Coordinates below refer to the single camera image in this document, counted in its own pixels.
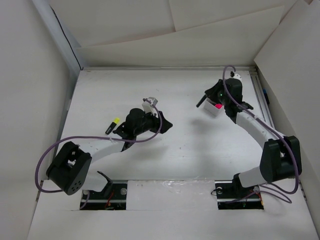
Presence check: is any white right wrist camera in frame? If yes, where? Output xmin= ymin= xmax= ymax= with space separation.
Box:
xmin=230 ymin=71 xmax=242 ymax=81

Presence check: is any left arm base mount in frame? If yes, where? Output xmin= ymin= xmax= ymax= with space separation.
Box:
xmin=79 ymin=171 xmax=128 ymax=211

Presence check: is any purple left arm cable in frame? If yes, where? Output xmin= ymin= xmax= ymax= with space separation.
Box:
xmin=34 ymin=98 xmax=164 ymax=210

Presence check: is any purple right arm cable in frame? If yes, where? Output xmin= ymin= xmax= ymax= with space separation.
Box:
xmin=222 ymin=65 xmax=301 ymax=205

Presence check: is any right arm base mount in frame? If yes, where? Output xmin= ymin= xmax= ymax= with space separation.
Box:
xmin=211 ymin=179 xmax=264 ymax=210

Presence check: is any yellow highlighter marker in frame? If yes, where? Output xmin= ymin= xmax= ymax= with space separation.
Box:
xmin=105 ymin=117 xmax=120 ymax=135

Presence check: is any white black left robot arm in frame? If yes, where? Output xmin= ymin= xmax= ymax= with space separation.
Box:
xmin=46 ymin=108 xmax=173 ymax=196

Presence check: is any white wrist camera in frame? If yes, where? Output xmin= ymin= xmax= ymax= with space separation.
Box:
xmin=230 ymin=71 xmax=242 ymax=81
xmin=142 ymin=97 xmax=158 ymax=116

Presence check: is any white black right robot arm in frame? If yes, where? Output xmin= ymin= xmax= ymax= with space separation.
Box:
xmin=204 ymin=78 xmax=302 ymax=197

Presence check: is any pink highlighter marker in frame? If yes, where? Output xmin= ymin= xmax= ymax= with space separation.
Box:
xmin=215 ymin=103 xmax=223 ymax=109

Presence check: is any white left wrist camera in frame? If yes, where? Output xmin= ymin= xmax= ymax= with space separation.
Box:
xmin=142 ymin=97 xmax=158 ymax=116

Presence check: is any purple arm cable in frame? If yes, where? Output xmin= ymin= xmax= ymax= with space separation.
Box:
xmin=222 ymin=65 xmax=301 ymax=205
xmin=34 ymin=98 xmax=164 ymax=210

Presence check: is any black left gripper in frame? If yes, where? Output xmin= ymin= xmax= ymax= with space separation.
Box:
xmin=134 ymin=108 xmax=172 ymax=136

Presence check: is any white divided container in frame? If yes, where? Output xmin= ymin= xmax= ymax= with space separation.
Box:
xmin=203 ymin=98 xmax=224 ymax=117

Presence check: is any aluminium table edge rail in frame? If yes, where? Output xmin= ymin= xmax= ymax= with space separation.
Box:
xmin=249 ymin=66 xmax=275 ymax=128

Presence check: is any green highlighter marker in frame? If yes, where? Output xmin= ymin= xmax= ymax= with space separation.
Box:
xmin=196 ymin=95 xmax=207 ymax=108

